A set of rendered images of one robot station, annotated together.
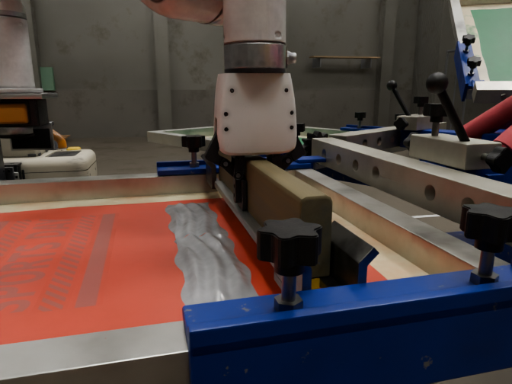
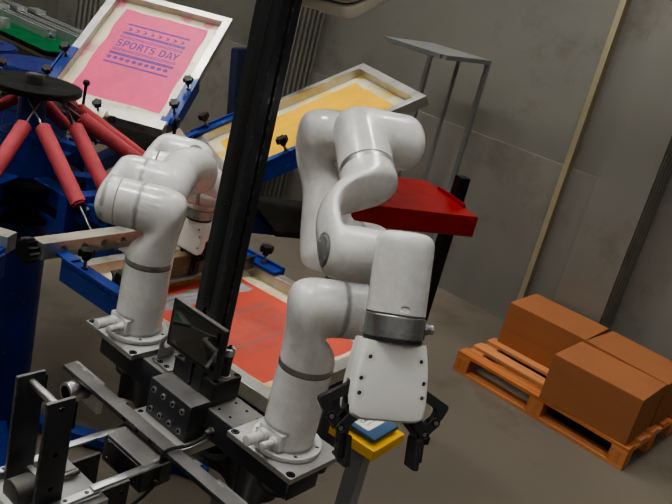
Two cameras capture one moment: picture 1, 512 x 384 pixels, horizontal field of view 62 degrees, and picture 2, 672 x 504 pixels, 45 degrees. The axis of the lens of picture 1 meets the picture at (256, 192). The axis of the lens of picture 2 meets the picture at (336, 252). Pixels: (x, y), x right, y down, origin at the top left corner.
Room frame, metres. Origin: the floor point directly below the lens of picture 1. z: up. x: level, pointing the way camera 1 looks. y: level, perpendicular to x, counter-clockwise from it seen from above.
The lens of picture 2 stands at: (1.70, 1.88, 1.94)
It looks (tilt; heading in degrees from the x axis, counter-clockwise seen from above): 19 degrees down; 228
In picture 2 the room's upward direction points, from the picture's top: 14 degrees clockwise
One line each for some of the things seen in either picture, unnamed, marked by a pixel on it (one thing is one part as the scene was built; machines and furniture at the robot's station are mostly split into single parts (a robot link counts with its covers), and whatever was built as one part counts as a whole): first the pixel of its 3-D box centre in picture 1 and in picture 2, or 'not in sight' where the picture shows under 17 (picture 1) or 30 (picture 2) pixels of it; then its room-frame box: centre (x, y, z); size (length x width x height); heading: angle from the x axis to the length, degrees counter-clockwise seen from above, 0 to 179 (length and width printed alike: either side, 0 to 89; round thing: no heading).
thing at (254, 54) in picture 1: (260, 57); (198, 210); (0.54, -0.01, 1.18); 0.09 x 0.07 x 0.03; 105
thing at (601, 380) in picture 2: not in sight; (572, 371); (-2.05, -0.17, 0.19); 1.04 x 0.73 x 0.38; 102
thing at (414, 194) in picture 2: not in sight; (387, 200); (-0.61, -0.44, 1.06); 0.61 x 0.46 x 0.12; 165
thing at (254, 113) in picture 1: (255, 108); (196, 231); (0.54, 0.00, 1.12); 0.10 x 0.08 x 0.11; 105
